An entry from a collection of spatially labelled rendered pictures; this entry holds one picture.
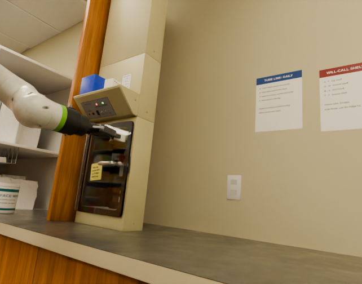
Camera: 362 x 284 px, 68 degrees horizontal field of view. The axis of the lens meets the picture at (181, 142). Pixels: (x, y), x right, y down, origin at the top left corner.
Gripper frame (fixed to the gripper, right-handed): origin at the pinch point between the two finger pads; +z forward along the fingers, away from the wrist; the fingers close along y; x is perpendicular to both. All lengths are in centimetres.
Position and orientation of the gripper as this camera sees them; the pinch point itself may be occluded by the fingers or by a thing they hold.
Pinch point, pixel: (118, 137)
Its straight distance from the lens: 114.4
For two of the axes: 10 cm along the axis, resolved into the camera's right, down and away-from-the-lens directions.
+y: -8.1, 0.6, 5.8
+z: 5.8, 2.3, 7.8
